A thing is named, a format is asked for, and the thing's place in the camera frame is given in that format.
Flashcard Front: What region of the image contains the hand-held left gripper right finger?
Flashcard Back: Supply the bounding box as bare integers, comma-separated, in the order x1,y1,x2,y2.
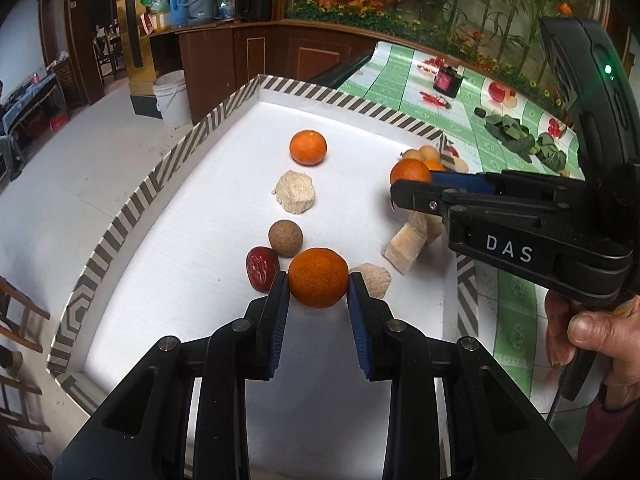
347,271,581,480

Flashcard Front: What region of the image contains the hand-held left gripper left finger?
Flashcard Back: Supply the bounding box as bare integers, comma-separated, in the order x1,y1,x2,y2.
52,270,292,480

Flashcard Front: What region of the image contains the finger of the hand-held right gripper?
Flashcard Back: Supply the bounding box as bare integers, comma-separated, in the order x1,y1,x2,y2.
391,180,496,226
430,170,583,198

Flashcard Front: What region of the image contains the white tray with striped rim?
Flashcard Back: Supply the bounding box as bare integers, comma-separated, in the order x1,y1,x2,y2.
46,74,481,480

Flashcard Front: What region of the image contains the person's right forearm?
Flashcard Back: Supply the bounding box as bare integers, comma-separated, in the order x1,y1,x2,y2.
577,395,640,480

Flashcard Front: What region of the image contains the person's right hand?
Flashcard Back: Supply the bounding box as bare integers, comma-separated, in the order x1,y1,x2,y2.
544,291,640,402

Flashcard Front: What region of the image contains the beige sugarcane chunk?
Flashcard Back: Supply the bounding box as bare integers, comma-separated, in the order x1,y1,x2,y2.
409,210,446,247
350,261,393,301
272,170,317,216
383,222,431,276

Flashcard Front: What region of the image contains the red jujube date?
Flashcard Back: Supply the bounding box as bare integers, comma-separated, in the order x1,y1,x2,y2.
245,246,281,294

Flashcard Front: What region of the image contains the green checked printed tablecloth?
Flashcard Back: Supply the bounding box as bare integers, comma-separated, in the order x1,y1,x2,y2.
332,40,601,411

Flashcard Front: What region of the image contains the dark green bok choy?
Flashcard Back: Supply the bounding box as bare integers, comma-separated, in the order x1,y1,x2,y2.
485,114,532,153

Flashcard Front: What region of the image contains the bok choy with pale stem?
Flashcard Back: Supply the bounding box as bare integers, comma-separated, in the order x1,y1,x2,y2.
535,132,568,173

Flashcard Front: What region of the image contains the small red black box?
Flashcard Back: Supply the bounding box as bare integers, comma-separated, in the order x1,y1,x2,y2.
433,66,463,98

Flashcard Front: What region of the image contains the wooden counter cabinet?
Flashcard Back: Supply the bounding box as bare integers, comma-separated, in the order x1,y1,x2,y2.
175,19,381,126

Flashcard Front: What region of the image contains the white plastic bucket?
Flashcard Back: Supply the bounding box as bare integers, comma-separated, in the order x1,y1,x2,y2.
152,70,193,128

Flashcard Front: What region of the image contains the light wooden chair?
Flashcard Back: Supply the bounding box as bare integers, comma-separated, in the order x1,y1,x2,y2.
0,275,51,436

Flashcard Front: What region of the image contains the blue thermos jug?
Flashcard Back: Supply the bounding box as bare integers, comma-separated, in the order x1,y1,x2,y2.
169,0,193,28

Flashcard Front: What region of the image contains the small cardboard box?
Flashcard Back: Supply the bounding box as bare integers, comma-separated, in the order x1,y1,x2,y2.
142,10,173,33

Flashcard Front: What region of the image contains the dark wooden chair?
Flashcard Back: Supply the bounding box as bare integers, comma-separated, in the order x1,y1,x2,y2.
92,20,126,83

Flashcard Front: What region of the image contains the cluttered side table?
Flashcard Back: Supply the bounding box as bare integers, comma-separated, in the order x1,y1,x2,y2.
0,72,71,161

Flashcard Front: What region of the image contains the black cable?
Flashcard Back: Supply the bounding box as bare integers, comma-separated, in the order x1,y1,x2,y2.
545,365,568,426

